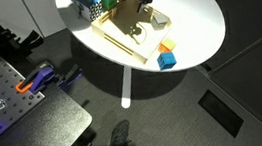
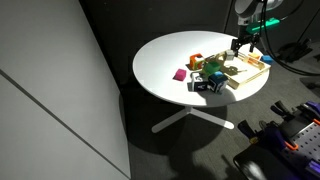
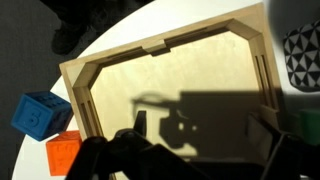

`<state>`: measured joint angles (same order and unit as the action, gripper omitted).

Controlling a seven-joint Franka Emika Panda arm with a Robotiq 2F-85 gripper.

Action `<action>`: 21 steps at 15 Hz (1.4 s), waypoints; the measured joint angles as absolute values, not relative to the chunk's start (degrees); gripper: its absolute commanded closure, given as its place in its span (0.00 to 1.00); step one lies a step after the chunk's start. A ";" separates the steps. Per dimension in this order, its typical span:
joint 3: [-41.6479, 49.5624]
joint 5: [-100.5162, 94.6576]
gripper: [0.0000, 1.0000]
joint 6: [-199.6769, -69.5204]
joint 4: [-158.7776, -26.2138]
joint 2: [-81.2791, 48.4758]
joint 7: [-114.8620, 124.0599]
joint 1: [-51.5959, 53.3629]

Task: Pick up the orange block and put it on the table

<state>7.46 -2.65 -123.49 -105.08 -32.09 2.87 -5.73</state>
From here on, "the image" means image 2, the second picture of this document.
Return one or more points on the blue number block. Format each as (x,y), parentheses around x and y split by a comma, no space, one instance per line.
(266,59)

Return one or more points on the black perforated breadboard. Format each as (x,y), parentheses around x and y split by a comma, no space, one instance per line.
(306,140)

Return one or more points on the white table base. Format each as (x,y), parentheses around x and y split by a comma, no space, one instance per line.
(190,113)

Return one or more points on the orange block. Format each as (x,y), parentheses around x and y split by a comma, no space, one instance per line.
(254,56)

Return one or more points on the grey block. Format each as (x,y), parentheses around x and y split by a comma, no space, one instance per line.
(230,55)

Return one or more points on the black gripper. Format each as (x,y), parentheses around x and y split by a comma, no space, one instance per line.
(246,32)

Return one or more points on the white black-patterned cube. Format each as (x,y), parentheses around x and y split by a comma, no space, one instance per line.
(197,83)

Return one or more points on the black cart top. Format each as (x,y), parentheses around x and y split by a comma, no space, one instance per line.
(253,166)

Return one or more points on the blue-topped black-white patterned cube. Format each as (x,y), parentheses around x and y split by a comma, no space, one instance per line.
(217,83)

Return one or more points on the pink block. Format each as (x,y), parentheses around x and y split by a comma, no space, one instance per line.
(179,74)

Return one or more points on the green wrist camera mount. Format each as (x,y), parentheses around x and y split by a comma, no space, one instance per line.
(266,23)

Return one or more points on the green block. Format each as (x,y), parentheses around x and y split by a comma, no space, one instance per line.
(211,67)

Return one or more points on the light wooden tray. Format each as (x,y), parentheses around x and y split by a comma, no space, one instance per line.
(248,75)

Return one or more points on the orange and white cube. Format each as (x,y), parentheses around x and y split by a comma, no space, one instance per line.
(196,61)

